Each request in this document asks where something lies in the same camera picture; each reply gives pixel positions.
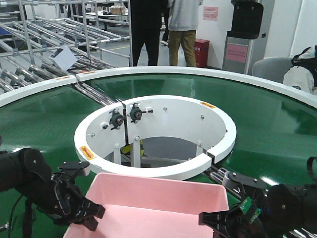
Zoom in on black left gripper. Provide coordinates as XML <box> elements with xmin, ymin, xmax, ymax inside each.
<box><xmin>38</xmin><ymin>161</ymin><xmax>106</xmax><ymax>232</ymax></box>

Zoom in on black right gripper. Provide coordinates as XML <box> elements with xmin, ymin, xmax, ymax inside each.
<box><xmin>198</xmin><ymin>172</ymin><xmax>270</xmax><ymax>238</ymax></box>

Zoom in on pink plastic bin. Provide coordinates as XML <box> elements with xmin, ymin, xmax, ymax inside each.
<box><xmin>64</xmin><ymin>173</ymin><xmax>228</xmax><ymax>238</ymax></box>

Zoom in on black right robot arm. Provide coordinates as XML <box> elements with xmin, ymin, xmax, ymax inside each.
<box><xmin>198</xmin><ymin>157</ymin><xmax>317</xmax><ymax>238</ymax></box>

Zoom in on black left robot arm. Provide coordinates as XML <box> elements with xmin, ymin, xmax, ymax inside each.
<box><xmin>0</xmin><ymin>148</ymin><xmax>105</xmax><ymax>231</ymax></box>

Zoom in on left black bearing block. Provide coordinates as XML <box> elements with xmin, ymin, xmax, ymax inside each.
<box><xmin>101</xmin><ymin>109</ymin><xmax>125</xmax><ymax>130</ymax></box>

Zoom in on black bearing block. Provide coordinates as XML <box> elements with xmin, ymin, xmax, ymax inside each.
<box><xmin>101</xmin><ymin>109</ymin><xmax>125</xmax><ymax>130</ymax></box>
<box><xmin>129</xmin><ymin>103</ymin><xmax>154</xmax><ymax>123</ymax></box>

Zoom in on green conveyor belt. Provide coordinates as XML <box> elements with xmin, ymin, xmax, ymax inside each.
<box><xmin>0</xmin><ymin>73</ymin><xmax>317</xmax><ymax>238</ymax></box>

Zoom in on right black bearing block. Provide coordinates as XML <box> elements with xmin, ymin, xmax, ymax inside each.
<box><xmin>129</xmin><ymin>103</ymin><xmax>154</xmax><ymax>123</ymax></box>

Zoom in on steel transfer rollers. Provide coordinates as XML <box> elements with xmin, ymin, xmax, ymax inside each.
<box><xmin>73</xmin><ymin>83</ymin><xmax>117</xmax><ymax>107</ymax></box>

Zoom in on white outer conveyor rim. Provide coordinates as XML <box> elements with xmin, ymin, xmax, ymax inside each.
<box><xmin>0</xmin><ymin>65</ymin><xmax>317</xmax><ymax>110</ymax></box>

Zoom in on white box on rack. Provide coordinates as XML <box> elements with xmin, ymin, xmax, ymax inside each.
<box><xmin>49</xmin><ymin>47</ymin><xmax>77</xmax><ymax>71</ymax></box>

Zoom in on grey chair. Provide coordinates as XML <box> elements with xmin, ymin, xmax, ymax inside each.
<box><xmin>252</xmin><ymin>57</ymin><xmax>292</xmax><ymax>84</ymax></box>

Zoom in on jacket on chair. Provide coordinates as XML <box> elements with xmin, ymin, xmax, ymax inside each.
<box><xmin>283</xmin><ymin>45</ymin><xmax>317</xmax><ymax>96</ymax></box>

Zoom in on red fire extinguisher box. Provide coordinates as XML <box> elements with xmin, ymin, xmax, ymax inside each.
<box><xmin>194</xmin><ymin>39</ymin><xmax>210</xmax><ymax>68</ymax></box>

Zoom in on metal roller rack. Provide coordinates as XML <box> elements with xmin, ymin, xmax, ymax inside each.
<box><xmin>0</xmin><ymin>0</ymin><xmax>130</xmax><ymax>93</ymax></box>

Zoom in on person in grey hoodie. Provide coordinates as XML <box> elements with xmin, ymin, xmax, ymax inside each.
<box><xmin>168</xmin><ymin>0</ymin><xmax>203</xmax><ymax>67</ymax></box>

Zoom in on grey stand with black box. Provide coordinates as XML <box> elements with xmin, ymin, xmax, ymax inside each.
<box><xmin>222</xmin><ymin>0</ymin><xmax>264</xmax><ymax>74</ymax></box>

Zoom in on person in dark clothes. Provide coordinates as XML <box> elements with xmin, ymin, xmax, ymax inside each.
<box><xmin>130</xmin><ymin>0</ymin><xmax>168</xmax><ymax>66</ymax></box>

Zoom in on white inner conveyor ring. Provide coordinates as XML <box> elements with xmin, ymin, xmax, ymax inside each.
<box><xmin>73</xmin><ymin>95</ymin><xmax>237</xmax><ymax>181</ymax></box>

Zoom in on pink wall notice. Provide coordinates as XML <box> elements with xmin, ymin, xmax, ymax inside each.
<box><xmin>203</xmin><ymin>6</ymin><xmax>219</xmax><ymax>21</ymax></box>

